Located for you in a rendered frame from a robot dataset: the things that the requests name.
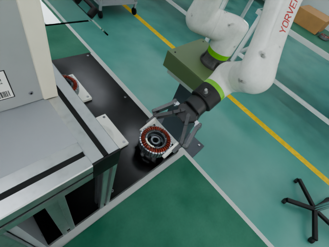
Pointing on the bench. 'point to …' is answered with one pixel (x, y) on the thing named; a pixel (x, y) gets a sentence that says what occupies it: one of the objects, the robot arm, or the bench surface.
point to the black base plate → (86, 68)
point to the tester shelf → (49, 153)
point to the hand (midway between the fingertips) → (155, 140)
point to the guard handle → (90, 9)
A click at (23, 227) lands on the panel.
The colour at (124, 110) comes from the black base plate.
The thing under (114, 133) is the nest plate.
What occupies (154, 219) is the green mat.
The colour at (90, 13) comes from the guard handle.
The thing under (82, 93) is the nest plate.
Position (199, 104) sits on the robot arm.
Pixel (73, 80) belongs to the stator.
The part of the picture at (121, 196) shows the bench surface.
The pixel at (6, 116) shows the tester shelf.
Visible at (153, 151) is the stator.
